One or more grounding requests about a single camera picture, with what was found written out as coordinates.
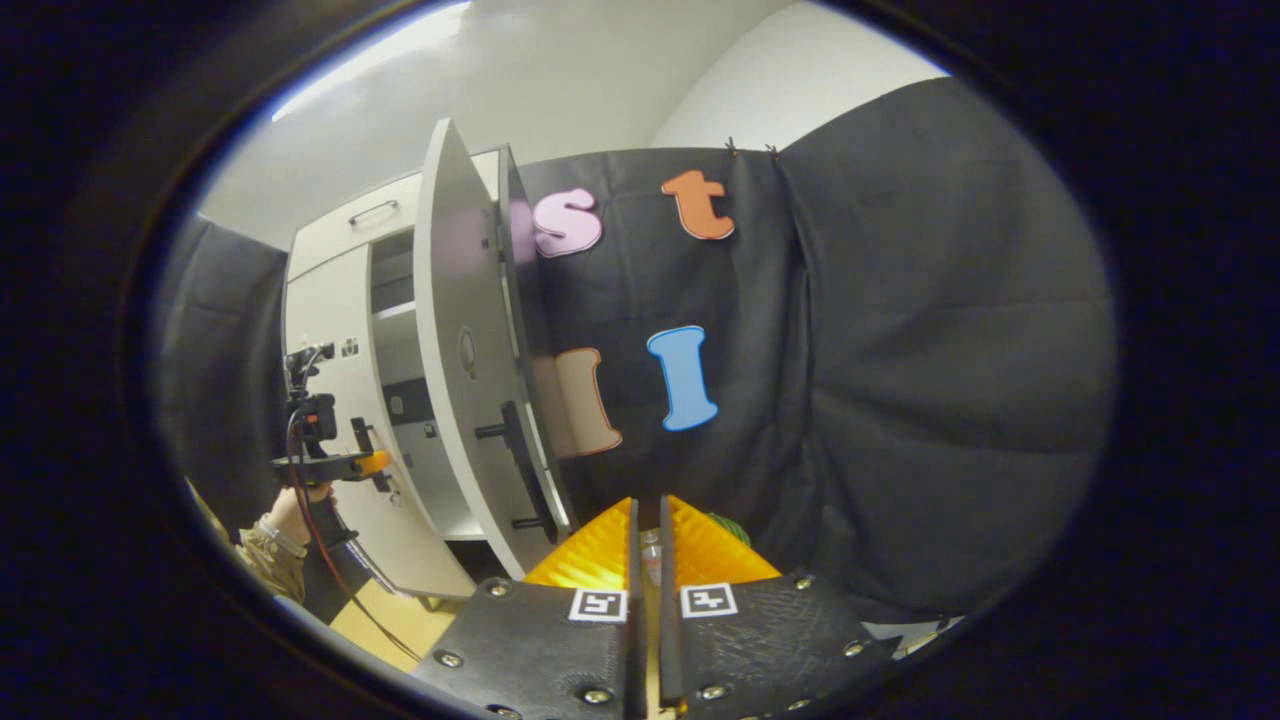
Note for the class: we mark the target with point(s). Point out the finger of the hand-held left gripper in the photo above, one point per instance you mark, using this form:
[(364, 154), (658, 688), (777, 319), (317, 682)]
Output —
[(340, 466)]

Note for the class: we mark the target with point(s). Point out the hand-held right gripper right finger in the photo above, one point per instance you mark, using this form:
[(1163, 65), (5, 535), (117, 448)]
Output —
[(668, 640)]

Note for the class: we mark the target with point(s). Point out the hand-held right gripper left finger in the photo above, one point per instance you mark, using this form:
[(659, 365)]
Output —
[(636, 640)]

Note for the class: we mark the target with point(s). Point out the white shoe cabinet door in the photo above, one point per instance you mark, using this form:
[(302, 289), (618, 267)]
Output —
[(460, 300), (330, 320)]

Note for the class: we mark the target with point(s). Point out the white double-door shoe cabinet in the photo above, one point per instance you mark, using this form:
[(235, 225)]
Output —
[(395, 345)]

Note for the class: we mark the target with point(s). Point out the white cabinet drawer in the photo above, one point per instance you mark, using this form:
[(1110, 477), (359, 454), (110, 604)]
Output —
[(340, 235)]

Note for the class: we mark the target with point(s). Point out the green rimmed round object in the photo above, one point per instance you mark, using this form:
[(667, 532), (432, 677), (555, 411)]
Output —
[(728, 525)]

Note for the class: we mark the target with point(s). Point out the ceiling light strip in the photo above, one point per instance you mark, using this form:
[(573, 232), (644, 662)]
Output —
[(370, 55)]

